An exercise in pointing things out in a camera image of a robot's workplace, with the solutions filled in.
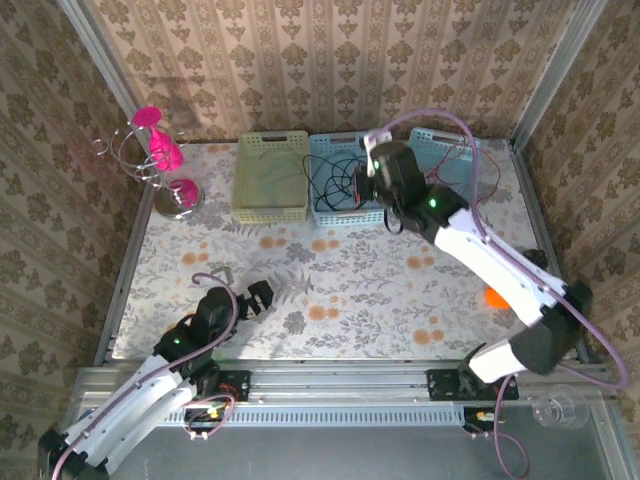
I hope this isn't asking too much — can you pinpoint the dark red cable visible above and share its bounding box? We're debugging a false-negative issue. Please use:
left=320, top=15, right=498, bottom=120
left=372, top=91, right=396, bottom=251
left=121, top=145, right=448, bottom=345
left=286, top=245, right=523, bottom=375
left=424, top=144, right=502, bottom=204
left=423, top=147, right=474, bottom=189

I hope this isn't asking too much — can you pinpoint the light blue plastic basket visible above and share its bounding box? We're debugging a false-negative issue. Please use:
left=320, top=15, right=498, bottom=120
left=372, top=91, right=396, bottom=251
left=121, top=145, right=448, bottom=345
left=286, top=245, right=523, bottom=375
left=408, top=126, right=484, bottom=221

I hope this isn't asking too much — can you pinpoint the yellow plastic basket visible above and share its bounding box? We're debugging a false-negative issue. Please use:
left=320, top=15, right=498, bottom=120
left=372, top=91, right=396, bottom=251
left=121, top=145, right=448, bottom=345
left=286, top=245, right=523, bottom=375
left=231, top=130, right=310, bottom=225

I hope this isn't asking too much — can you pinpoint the black connector box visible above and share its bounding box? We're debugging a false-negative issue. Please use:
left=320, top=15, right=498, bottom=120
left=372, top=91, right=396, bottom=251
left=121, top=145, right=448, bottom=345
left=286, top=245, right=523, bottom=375
left=462, top=405, right=501, bottom=435
left=183, top=405, right=232, bottom=435

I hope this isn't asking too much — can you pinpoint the floral tablecloth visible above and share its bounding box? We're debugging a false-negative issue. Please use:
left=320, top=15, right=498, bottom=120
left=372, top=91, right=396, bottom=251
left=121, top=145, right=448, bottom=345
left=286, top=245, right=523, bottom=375
left=112, top=139, right=576, bottom=361

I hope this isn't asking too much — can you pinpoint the pink wine glass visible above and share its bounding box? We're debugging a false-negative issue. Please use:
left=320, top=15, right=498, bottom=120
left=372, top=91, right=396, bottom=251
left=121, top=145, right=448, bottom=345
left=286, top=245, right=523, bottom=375
left=131, top=105, right=185, bottom=171

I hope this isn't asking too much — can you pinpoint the clear glass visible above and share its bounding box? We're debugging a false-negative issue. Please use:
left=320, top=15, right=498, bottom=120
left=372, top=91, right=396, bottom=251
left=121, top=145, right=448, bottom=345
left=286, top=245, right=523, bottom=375
left=530, top=384, right=591, bottom=430

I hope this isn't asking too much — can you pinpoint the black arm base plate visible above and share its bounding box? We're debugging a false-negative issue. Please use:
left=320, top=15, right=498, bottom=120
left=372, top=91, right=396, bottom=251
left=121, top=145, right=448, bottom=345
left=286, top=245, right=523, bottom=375
left=199, top=368, right=252, bottom=403
left=427, top=368, right=520, bottom=403

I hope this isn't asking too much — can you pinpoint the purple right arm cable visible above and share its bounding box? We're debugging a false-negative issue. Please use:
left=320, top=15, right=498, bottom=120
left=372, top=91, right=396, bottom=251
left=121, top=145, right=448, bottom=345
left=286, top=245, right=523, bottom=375
left=367, top=108, right=630, bottom=479

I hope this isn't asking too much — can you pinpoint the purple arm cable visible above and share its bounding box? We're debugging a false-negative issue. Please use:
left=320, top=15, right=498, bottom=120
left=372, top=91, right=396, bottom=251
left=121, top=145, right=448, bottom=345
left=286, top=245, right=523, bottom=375
left=47, top=272, right=239, bottom=480
left=367, top=108, right=630, bottom=479

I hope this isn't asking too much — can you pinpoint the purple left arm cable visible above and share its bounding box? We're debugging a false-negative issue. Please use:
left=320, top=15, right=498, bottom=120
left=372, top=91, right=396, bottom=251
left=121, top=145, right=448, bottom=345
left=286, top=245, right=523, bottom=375
left=47, top=272, right=239, bottom=480

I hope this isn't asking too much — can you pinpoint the aluminium side rail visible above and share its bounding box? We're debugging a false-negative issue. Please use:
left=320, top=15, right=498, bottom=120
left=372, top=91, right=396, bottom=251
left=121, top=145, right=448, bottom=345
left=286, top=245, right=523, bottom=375
left=93, top=174, right=156, bottom=364
left=508, top=142, right=592, bottom=364

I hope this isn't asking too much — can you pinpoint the aluminium front rail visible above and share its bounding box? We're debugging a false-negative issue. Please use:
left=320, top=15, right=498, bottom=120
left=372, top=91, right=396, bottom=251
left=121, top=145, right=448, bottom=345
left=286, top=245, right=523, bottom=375
left=74, top=358, right=614, bottom=404

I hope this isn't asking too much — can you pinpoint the metal wire glass rack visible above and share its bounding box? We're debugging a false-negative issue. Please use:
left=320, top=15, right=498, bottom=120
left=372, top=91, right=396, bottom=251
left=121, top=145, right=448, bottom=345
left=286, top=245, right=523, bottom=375
left=90, top=124, right=206, bottom=220

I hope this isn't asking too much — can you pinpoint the grey slotted cable duct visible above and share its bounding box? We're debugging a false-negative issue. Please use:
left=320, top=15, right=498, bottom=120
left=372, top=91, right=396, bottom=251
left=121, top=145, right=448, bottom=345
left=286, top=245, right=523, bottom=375
left=164, top=403, right=466, bottom=427

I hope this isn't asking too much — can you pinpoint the aluminium frame post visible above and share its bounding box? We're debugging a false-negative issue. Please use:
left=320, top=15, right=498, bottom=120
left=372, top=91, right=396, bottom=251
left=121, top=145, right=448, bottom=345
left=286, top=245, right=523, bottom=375
left=55, top=0, right=146, bottom=136
left=508, top=0, right=614, bottom=151

